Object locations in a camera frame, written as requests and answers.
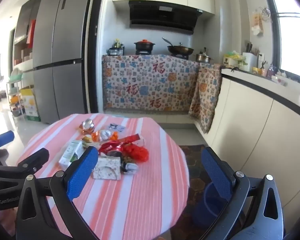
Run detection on wall shelving unit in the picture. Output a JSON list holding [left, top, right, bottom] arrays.
[[12, 0, 44, 72]]

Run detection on white rack with basins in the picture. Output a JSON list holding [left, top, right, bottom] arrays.
[[6, 69, 23, 117]]

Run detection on black white printed packet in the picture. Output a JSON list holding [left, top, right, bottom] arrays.
[[105, 122, 127, 133]]

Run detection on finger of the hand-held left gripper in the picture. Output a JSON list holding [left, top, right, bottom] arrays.
[[0, 130, 15, 167], [17, 148, 50, 173]]

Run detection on red plastic bag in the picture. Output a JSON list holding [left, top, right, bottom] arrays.
[[121, 144, 150, 162]]

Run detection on small black white wrapper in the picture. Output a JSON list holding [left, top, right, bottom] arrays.
[[121, 162, 139, 174]]

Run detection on large printed cloth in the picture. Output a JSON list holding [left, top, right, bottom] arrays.
[[102, 54, 200, 115]]

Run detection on window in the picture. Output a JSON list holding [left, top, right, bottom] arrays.
[[267, 0, 300, 82]]

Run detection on black clay pot orange lid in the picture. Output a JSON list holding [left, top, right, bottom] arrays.
[[134, 39, 156, 52]]

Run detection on small bottles on counter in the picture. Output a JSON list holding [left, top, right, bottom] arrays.
[[252, 60, 288, 85]]

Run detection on yellow green plastic bags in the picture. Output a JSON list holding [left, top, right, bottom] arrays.
[[222, 51, 246, 67]]

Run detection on grey refrigerator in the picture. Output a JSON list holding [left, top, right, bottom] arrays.
[[32, 0, 98, 125]]

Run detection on white green carton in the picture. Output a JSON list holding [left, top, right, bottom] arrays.
[[59, 140, 85, 171]]

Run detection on white utensil holder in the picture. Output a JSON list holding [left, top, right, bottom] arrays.
[[242, 42, 258, 72]]

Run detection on blue mesh basket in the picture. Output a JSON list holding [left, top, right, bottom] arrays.
[[192, 181, 232, 228]]

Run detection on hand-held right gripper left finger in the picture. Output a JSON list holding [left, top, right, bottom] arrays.
[[15, 145, 100, 240]]

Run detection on wall hanging packet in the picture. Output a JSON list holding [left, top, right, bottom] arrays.
[[251, 6, 271, 37]]

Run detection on dark wok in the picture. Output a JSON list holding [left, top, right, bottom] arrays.
[[162, 37, 194, 56]]

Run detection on stack of cardboard boxes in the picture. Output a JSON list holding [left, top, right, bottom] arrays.
[[20, 86, 41, 122]]

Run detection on red strip packet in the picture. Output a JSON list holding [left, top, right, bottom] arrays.
[[117, 133, 142, 145]]

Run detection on black range hood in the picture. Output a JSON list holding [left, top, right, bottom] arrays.
[[129, 0, 204, 35]]

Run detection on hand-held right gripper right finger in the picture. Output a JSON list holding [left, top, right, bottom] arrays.
[[201, 146, 285, 240]]

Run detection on condiment rack with bottles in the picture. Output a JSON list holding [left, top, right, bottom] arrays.
[[107, 39, 126, 55]]

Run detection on cream base cabinet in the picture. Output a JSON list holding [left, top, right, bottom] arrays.
[[194, 69, 300, 232]]

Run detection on small printed cloth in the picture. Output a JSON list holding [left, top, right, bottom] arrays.
[[189, 63, 223, 133]]

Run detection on pink striped tablecloth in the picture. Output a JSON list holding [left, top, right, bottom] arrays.
[[16, 113, 190, 240]]

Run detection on hexagon patterned rug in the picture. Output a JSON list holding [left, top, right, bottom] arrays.
[[170, 144, 240, 240]]

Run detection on steel pot with lid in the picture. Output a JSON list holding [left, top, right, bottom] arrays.
[[194, 47, 214, 64]]

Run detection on red paper bag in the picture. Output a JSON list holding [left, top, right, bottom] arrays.
[[26, 19, 37, 48]]

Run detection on patterned tissue box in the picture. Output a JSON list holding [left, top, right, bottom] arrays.
[[92, 155, 122, 180]]

